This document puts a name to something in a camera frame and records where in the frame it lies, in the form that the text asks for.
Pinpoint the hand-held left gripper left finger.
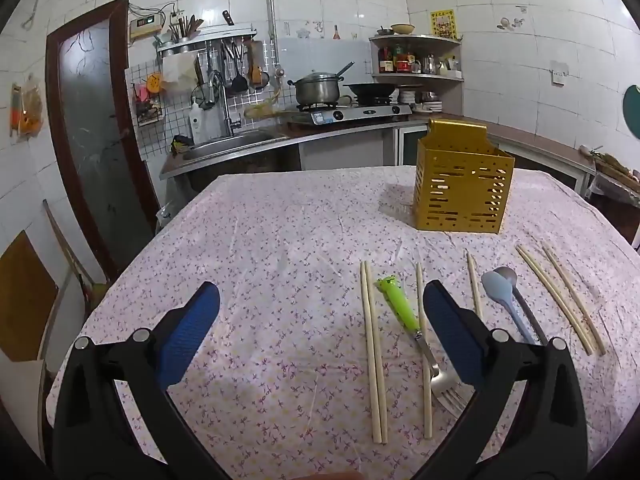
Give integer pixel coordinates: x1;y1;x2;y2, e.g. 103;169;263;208
50;281;236;480

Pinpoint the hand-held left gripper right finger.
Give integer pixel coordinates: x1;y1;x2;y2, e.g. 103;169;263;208
415;280;588;480

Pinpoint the green frog handle fork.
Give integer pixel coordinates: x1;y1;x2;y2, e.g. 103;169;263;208
375;274;471;418

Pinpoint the light blue plastic spoon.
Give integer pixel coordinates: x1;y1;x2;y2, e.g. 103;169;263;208
481;270;536;346

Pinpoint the metal spoon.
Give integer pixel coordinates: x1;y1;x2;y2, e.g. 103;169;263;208
494;266;550;346

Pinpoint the yellow perforated utensil holder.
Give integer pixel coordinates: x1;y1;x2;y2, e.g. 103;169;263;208
411;119;516;235

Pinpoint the metal cup of utensils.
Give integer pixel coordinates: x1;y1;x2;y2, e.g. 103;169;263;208
167;14;205;43

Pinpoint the brown wooden board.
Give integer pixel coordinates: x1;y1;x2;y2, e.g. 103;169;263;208
0;230;58;363

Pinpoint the stainless steel sink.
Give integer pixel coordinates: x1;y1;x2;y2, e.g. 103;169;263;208
182;130;291;161

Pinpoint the kitchen counter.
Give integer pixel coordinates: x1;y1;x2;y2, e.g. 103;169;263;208
160;112;598;196

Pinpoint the brown framed glass door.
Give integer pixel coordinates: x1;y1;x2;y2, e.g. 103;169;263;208
46;0;161;286

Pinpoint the stack of white plates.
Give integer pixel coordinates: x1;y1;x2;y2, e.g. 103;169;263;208
397;89;443;113

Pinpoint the chrome faucet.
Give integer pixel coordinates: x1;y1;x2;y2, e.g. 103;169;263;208
207;71;242;137

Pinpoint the wooden board with scraps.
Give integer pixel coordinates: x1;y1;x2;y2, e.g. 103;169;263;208
580;145;640;186

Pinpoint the gas stove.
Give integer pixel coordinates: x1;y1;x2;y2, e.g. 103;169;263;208
285;102;413;126

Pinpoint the black wok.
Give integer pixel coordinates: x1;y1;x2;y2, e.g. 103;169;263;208
342;82;398;98

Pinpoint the black hanging spatula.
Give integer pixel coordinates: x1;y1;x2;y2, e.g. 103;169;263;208
231;42;249;93

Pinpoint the white hanging cloth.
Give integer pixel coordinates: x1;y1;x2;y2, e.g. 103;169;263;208
161;55;196;92

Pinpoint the wooden hanging spatula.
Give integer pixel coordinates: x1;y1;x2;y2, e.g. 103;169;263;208
248;40;266;86

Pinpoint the stainless steel pot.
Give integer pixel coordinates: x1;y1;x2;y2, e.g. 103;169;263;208
287;72;343;106

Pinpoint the hanging orange plastic bag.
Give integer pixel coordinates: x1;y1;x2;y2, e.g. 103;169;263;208
9;75;46;141

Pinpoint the green round board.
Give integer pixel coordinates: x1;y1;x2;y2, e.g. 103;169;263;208
622;85;640;140

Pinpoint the white wire grid panel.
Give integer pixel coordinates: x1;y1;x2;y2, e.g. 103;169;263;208
125;35;281;156

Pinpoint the wire basket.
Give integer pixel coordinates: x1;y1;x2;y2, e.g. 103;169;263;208
132;85;163;127

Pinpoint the yellow hose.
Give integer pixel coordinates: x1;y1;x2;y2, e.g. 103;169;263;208
245;85;286;118

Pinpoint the corner wall shelf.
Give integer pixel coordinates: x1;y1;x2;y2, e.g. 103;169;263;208
369;34;465;111

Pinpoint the metal wall rack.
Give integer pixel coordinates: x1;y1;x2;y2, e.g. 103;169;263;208
156;25;258;56

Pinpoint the yellow wall poster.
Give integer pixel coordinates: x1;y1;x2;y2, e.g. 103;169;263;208
429;9;458;40

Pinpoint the wall control box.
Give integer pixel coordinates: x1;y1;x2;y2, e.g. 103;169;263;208
129;16;163;41

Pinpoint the metal wall pipe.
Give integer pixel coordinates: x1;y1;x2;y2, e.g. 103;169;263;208
265;0;281;68

